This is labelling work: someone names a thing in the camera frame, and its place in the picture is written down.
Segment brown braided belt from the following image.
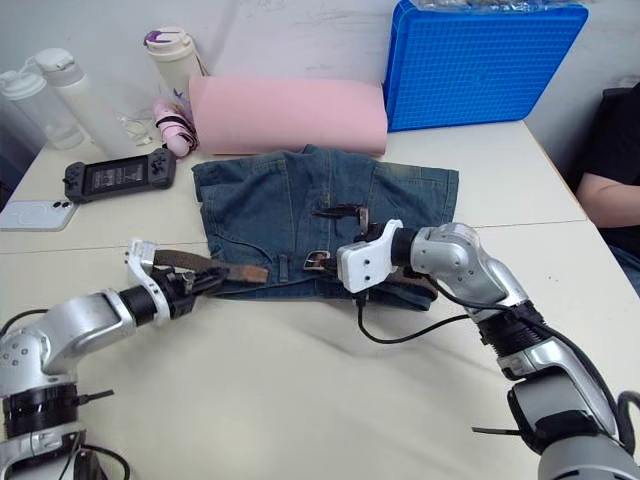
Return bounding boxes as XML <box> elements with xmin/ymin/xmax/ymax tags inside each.
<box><xmin>151</xmin><ymin>248</ymin><xmax>439</xmax><ymax>304</ymax></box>

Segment black cable under table edge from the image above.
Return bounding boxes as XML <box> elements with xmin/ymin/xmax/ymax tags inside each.
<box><xmin>58</xmin><ymin>441</ymin><xmax>133</xmax><ymax>480</ymax></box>

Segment blue plastic crate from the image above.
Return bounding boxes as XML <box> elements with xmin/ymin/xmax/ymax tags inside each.
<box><xmin>383</xmin><ymin>0</ymin><xmax>591</xmax><ymax>134</ymax></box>

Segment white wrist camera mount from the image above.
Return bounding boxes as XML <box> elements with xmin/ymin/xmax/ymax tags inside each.
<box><xmin>335</xmin><ymin>218</ymin><xmax>404</xmax><ymax>294</ymax></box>
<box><xmin>122</xmin><ymin>238</ymin><xmax>174</xmax><ymax>329</ymax></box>

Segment black handheld game console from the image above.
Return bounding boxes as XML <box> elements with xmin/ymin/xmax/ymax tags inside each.
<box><xmin>62</xmin><ymin>147</ymin><xmax>178</xmax><ymax>204</ymax></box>

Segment white smartphone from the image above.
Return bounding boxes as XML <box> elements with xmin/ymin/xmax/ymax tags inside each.
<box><xmin>0</xmin><ymin>199</ymin><xmax>81</xmax><ymax>233</ymax></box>

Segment clear plastic bag of items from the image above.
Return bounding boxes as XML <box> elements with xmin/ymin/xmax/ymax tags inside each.
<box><xmin>413</xmin><ymin>0</ymin><xmax>504</xmax><ymax>12</ymax></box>

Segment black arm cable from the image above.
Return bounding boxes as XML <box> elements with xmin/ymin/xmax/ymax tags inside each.
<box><xmin>355</xmin><ymin>291</ymin><xmax>640</xmax><ymax>451</ymax></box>
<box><xmin>0</xmin><ymin>308</ymin><xmax>52</xmax><ymax>342</ymax></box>

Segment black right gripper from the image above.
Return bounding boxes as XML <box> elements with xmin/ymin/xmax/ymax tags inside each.
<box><xmin>313</xmin><ymin>202</ymin><xmax>387</xmax><ymax>275</ymax></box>

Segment clear water bottle white lid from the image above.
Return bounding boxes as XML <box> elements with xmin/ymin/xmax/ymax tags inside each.
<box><xmin>0</xmin><ymin>69</ymin><xmax>85</xmax><ymax>152</ymax></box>

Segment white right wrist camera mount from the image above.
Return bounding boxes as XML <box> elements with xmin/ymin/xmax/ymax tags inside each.
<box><xmin>335</xmin><ymin>218</ymin><xmax>404</xmax><ymax>294</ymax></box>

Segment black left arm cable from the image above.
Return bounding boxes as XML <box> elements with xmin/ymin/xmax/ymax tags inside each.
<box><xmin>0</xmin><ymin>308</ymin><xmax>52</xmax><ymax>342</ymax></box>

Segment pink folded umbrella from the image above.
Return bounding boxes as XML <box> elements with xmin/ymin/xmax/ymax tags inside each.
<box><xmin>152</xmin><ymin>96</ymin><xmax>202</xmax><ymax>159</ymax></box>

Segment white opaque water bottle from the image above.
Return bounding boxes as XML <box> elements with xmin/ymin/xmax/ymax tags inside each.
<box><xmin>34</xmin><ymin>47</ymin><xmax>129</xmax><ymax>157</ymax></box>

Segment white bottle with purple lid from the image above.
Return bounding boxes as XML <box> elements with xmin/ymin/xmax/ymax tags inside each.
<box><xmin>144</xmin><ymin>26</ymin><xmax>210</xmax><ymax>109</ymax></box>

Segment white thin cord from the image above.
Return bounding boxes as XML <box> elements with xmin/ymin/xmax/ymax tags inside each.
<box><xmin>118</xmin><ymin>113</ymin><xmax>157</xmax><ymax>149</ymax></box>

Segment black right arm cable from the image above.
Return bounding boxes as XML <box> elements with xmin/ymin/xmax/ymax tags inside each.
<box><xmin>355</xmin><ymin>291</ymin><xmax>640</xmax><ymax>451</ymax></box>

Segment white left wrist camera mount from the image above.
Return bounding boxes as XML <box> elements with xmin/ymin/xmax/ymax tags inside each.
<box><xmin>122</xmin><ymin>238</ymin><xmax>174</xmax><ymax>329</ymax></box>

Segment blue denim shorts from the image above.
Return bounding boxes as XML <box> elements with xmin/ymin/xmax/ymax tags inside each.
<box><xmin>191</xmin><ymin>144</ymin><xmax>461</xmax><ymax>312</ymax></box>

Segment person in black t-shirt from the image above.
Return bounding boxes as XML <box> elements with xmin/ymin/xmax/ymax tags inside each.
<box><xmin>571</xmin><ymin>79</ymin><xmax>640</xmax><ymax>297</ymax></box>

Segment pink foam roll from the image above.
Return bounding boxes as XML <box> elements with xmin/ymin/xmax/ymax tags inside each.
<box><xmin>187</xmin><ymin>74</ymin><xmax>389</xmax><ymax>158</ymax></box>

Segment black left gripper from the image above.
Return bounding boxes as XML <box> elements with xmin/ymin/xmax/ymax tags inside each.
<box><xmin>151</xmin><ymin>266</ymin><xmax>232</xmax><ymax>320</ymax></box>

